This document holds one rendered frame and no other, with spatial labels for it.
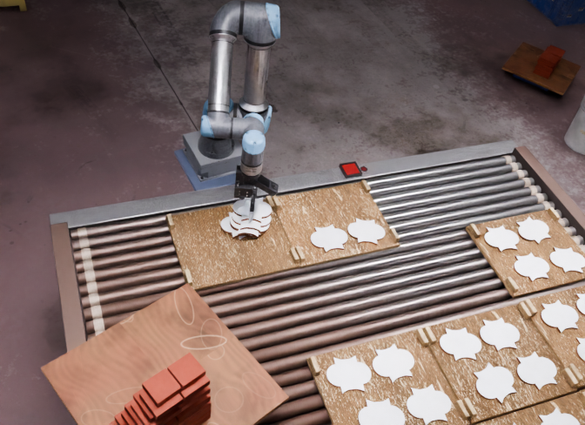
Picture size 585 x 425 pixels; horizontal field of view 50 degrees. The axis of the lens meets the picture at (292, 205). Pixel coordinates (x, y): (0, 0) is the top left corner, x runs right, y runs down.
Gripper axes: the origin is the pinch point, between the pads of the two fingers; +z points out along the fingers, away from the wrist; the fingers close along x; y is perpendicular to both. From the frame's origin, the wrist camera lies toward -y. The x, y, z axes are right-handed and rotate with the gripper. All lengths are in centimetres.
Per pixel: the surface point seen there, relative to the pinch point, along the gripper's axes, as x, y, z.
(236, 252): 16.5, 4.3, 5.9
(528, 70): -259, -208, 88
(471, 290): 23, -83, 8
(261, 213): 2.4, -3.6, -0.4
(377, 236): 3.3, -48.5, 4.9
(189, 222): 4.5, 22.8, 5.9
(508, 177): -42, -112, 8
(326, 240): 7.9, -28.9, 4.9
